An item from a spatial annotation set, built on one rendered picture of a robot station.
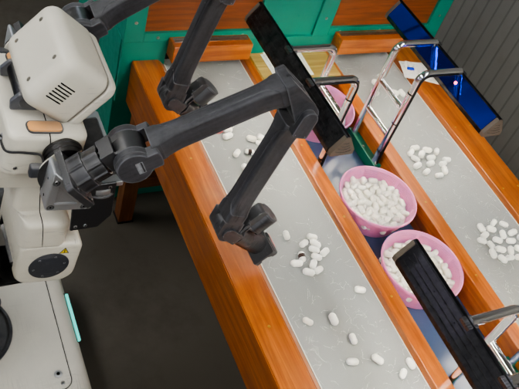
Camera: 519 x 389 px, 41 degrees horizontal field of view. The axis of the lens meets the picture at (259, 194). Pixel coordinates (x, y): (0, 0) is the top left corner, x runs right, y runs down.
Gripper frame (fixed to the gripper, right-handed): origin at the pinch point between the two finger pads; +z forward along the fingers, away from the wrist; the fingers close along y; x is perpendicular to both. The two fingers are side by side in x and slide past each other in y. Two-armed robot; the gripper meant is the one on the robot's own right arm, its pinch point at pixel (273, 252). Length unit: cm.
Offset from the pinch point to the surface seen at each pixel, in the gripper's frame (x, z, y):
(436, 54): -70, 37, 47
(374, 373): -4.6, 16.9, -38.3
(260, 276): 6.4, 0.3, -3.8
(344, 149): -32.3, -1.1, 12.6
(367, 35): -56, 57, 87
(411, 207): -34, 49, 11
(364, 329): -7.3, 19.9, -25.6
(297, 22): -39, 32, 92
